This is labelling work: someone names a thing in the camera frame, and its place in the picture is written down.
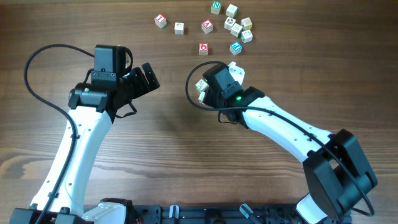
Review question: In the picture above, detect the wooden block red side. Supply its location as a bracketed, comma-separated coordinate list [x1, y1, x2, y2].
[198, 91, 206, 104]

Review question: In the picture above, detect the green Z wooden block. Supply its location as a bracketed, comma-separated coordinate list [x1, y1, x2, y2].
[195, 79, 209, 93]

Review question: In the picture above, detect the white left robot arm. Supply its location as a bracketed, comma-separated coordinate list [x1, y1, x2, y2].
[10, 63, 160, 223]

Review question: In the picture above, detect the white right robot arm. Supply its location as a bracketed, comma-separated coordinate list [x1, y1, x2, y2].
[198, 87, 377, 223]

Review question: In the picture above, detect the red O letter block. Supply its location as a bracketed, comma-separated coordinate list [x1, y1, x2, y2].
[198, 42, 208, 55]

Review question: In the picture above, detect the light blue P block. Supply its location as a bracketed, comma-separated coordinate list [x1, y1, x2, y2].
[229, 41, 243, 55]

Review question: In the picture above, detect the wooden block number 2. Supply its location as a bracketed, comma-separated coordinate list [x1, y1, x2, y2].
[174, 22, 185, 35]

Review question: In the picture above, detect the red I letter block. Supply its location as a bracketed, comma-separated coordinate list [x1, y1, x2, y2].
[154, 14, 167, 29]

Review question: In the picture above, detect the wooden block number 8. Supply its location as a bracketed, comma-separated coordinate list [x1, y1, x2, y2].
[241, 30, 253, 43]

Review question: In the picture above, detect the wooden block green side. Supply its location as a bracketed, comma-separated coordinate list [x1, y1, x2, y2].
[230, 23, 243, 37]

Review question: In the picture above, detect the red A letter block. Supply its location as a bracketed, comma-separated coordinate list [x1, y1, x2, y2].
[201, 20, 213, 34]

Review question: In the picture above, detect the wooden block ladybug picture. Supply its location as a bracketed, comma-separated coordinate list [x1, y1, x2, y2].
[224, 17, 236, 30]

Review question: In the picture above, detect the yellow-sided wooden block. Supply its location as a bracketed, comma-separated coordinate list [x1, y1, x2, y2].
[241, 17, 252, 30]

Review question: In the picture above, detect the green-sided Z wooden block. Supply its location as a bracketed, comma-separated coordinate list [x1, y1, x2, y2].
[226, 4, 238, 18]

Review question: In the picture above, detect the green N letter block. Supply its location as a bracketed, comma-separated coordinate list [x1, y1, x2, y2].
[211, 1, 221, 14]

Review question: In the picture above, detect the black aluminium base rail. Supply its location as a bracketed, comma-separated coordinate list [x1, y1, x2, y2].
[134, 204, 307, 224]

